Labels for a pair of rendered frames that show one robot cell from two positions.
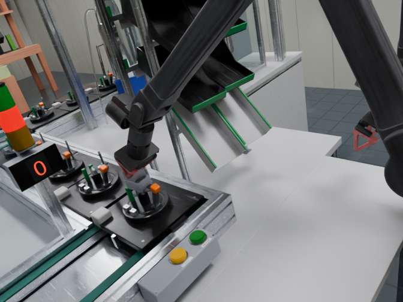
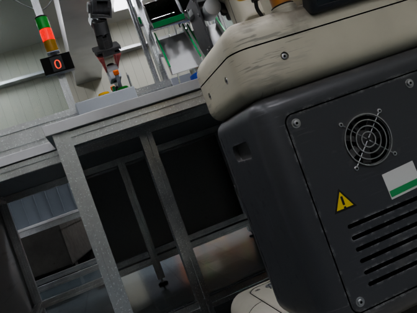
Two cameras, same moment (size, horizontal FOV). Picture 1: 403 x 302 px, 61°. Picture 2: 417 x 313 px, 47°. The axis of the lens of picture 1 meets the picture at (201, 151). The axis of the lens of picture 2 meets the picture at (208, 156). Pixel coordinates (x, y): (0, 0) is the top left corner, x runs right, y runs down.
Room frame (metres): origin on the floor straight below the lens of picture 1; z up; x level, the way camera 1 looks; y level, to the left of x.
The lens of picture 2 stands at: (-0.76, -0.89, 0.63)
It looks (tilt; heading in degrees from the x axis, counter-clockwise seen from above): 1 degrees up; 27
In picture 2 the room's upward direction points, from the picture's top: 20 degrees counter-clockwise
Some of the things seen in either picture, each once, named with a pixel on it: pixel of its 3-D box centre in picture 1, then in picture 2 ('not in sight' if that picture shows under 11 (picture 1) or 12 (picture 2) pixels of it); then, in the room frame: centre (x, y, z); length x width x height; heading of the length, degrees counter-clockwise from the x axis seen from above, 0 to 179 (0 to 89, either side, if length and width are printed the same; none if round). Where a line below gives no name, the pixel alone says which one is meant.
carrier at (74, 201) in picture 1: (96, 176); not in sight; (1.02, 0.36, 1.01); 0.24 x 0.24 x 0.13; 42
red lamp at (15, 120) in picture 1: (9, 118); (47, 35); (0.79, 0.41, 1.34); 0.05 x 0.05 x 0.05
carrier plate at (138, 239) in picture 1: (148, 210); not in sight; (0.83, 0.19, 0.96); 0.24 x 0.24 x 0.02; 42
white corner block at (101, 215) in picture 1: (102, 217); not in sight; (0.84, 0.33, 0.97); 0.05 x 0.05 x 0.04; 42
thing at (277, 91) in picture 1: (229, 132); not in sight; (2.30, -0.24, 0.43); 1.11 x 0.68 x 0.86; 132
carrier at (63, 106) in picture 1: (75, 95); not in sight; (2.18, 0.69, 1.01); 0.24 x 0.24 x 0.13; 42
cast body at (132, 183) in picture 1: (133, 175); (113, 73); (0.84, 0.20, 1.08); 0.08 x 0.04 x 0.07; 43
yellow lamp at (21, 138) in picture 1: (20, 136); (51, 46); (0.79, 0.41, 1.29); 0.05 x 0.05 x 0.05
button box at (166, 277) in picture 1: (181, 265); (107, 104); (0.61, 0.11, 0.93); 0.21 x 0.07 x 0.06; 132
